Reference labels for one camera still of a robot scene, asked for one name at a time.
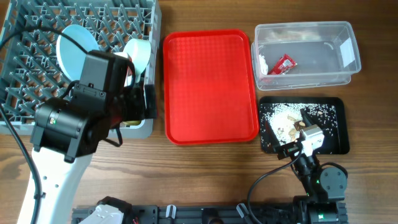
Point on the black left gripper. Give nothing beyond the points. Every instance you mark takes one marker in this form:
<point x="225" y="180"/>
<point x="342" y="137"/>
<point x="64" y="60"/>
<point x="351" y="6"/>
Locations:
<point x="135" y="96"/>

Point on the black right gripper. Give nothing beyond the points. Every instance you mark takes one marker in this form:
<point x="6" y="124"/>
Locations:
<point x="287" y="150"/>

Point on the yellow plastic cup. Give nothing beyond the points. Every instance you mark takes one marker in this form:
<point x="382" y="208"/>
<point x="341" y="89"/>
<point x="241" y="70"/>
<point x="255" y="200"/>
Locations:
<point x="132" y="123"/>

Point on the small light blue bowl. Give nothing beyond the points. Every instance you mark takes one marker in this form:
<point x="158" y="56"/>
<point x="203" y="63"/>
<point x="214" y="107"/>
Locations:
<point x="125" y="69"/>

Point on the green bowl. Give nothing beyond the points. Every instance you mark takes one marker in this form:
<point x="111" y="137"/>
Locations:
<point x="139" y="51"/>

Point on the large light blue plate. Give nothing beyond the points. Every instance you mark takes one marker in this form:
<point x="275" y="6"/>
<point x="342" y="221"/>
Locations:
<point x="70" y="57"/>

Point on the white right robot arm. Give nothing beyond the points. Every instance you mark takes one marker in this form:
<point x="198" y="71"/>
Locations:
<point x="322" y="182"/>

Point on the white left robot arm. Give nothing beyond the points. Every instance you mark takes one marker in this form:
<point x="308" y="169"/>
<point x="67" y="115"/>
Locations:
<point x="67" y="132"/>

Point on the black waste tray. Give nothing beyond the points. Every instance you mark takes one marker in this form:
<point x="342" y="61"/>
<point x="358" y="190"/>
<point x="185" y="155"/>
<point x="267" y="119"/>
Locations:
<point x="340" y="113"/>

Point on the clear plastic waste bin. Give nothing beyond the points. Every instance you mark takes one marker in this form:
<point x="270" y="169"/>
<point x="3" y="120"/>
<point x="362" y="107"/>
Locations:
<point x="326" y="54"/>

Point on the grey dishwasher rack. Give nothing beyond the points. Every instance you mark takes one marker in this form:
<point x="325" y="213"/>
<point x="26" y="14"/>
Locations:
<point x="30" y="72"/>

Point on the food scraps and rice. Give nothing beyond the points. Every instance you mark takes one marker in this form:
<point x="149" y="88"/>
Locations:
<point x="286" y="121"/>

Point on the red sauce packet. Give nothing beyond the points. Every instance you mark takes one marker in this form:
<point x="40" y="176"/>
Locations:
<point x="284" y="64"/>

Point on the red plastic tray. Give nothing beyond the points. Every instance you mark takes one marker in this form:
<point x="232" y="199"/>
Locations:
<point x="209" y="92"/>

